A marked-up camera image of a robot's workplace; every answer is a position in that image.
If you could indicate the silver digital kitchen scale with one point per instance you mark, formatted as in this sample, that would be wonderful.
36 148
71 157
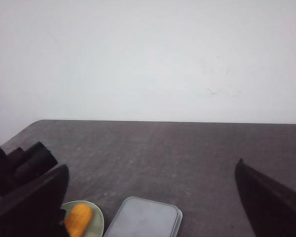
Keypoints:
139 217

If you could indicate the yellow corn cob piece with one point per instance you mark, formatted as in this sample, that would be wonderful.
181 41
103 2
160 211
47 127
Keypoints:
78 220

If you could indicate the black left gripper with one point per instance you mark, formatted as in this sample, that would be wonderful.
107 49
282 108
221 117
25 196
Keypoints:
22 166

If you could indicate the light green oval plate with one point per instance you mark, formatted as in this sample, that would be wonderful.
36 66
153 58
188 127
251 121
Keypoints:
96 225

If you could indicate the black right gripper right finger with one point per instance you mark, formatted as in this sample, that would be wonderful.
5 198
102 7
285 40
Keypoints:
269 205

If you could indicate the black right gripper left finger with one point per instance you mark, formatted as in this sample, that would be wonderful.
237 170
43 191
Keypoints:
34 210

